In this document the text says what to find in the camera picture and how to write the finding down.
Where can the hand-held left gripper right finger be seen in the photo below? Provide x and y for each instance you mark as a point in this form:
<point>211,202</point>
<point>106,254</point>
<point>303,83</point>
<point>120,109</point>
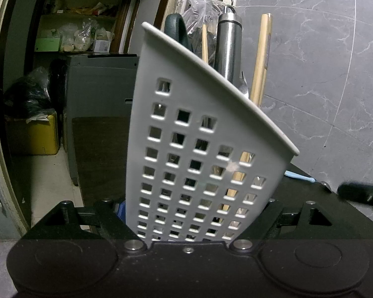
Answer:
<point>264,223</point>

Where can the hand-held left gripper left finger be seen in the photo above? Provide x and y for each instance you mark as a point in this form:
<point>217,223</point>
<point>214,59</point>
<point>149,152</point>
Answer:
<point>121,212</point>

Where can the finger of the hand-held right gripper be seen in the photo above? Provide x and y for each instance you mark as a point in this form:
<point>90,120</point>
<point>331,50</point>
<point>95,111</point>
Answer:
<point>360,194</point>

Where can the white perforated utensil basket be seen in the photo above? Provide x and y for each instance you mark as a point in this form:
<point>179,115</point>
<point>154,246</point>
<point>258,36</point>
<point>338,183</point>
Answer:
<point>161,68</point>

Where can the yellow plastic box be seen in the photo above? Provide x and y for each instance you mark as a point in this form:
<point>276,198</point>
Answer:
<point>34,136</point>

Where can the grey cabinet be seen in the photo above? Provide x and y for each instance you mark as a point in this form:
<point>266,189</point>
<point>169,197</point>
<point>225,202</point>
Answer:
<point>99,83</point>

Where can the black garbage bag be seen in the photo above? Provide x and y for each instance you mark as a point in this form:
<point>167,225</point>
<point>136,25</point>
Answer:
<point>28,96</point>

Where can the white box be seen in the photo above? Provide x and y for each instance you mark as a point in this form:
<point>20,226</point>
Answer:
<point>101,46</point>

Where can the small clear food bag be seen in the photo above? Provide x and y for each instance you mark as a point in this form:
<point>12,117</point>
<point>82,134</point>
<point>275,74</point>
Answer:
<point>80,37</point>

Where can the green box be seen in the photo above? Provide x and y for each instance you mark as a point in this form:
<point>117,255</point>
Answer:
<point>48,45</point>

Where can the storage shelf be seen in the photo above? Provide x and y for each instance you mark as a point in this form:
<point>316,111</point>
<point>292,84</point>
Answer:
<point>80,14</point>

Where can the clear plastic bag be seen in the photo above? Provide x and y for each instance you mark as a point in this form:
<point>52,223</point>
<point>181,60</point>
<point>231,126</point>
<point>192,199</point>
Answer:
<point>202,9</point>

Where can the wooden door frame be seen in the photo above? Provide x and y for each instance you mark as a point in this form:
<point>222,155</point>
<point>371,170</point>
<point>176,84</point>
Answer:
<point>175,0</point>

